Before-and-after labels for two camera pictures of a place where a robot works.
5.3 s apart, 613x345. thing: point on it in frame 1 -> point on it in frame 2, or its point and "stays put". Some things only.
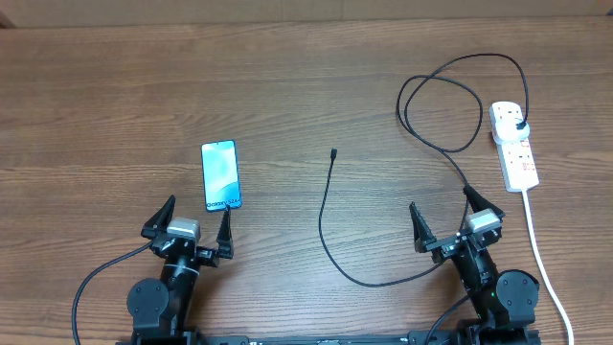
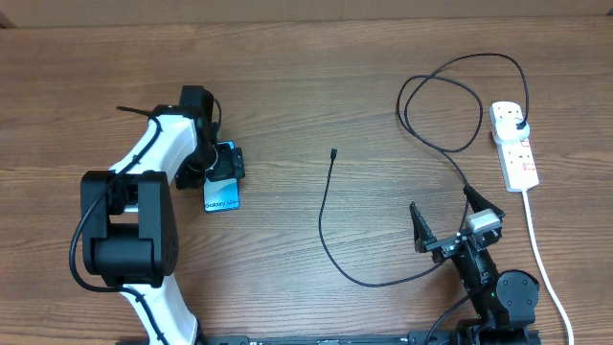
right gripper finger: [478, 203] stays put
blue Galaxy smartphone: [220, 175] stays put
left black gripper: [210, 257] -> [231, 164]
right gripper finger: [423, 235] stays put
